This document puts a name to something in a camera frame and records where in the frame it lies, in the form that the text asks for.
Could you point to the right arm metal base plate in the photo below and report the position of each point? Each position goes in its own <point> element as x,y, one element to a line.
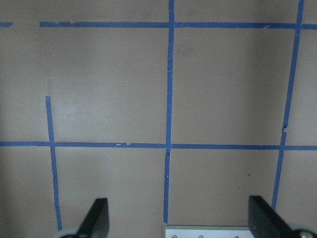
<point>182,231</point>

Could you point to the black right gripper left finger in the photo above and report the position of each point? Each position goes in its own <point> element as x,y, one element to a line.
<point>96,222</point>

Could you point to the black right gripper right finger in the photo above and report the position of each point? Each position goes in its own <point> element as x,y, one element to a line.
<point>264,222</point>

